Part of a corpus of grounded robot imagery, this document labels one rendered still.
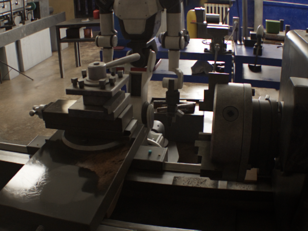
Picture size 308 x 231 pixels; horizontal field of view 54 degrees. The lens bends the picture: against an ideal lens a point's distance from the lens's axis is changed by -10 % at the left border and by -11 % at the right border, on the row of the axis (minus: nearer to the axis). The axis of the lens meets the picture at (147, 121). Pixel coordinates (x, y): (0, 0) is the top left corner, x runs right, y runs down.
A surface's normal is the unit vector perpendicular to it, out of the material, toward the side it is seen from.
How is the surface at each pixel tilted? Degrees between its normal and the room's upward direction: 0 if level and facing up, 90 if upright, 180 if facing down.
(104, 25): 90
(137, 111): 66
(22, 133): 0
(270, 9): 90
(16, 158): 0
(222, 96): 23
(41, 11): 90
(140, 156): 0
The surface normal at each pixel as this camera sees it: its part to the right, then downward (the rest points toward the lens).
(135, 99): -0.29, 0.25
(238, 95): -0.11, -0.69
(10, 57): 0.97, 0.07
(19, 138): -0.04, -0.90
